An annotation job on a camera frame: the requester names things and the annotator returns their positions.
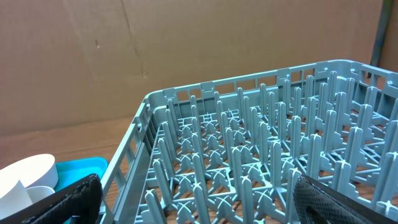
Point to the white plastic cup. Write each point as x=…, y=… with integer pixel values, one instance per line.
x=14, y=198

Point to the grey plastic bowl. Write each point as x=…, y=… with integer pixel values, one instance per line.
x=37, y=170

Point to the grey dishwasher rack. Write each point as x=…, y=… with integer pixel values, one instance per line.
x=232, y=149

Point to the teal plastic tray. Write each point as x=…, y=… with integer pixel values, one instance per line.
x=74, y=170

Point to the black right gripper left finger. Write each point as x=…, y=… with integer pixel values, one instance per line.
x=77, y=203

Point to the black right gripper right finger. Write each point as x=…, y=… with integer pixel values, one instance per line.
x=316, y=203

